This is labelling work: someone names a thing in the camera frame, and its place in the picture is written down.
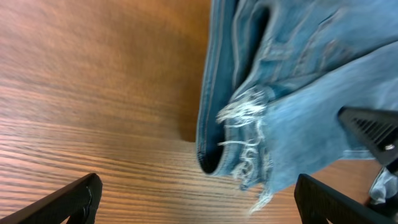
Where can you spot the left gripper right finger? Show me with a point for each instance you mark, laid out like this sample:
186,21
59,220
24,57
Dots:
318,203

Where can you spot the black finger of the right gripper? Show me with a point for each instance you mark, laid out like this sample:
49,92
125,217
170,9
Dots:
375,129

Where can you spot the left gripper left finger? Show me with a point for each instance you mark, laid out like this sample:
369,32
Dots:
76,202

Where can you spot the light blue denim jeans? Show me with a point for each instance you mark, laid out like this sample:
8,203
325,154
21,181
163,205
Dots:
277,73

